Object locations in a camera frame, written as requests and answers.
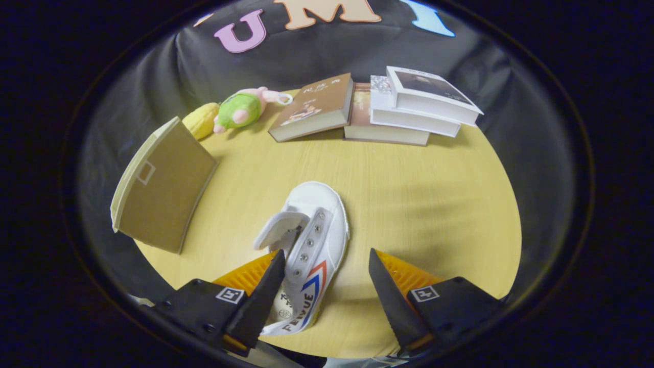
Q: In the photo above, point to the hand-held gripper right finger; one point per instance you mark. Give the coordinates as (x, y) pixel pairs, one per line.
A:
(391, 296)

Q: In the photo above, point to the white canvas shoe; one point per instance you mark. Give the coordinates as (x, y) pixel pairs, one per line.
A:
(317, 204)

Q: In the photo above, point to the white book dark picture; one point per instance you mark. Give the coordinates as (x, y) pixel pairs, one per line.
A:
(429, 87)

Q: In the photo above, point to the brown fabric storage box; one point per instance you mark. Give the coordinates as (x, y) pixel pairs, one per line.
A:
(168, 189)

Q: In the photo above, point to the yellow corn plush toy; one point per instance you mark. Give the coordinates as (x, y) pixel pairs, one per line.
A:
(202, 120)

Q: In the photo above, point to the green and pink plush toy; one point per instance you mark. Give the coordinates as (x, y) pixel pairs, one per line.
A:
(237, 110)

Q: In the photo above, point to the white patterned cover book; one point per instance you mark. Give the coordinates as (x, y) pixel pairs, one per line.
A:
(409, 120)

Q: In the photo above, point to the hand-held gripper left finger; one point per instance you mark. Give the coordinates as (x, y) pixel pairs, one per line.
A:
(260, 301)

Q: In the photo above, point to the brown cover book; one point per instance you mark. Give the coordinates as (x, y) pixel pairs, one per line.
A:
(317, 102)

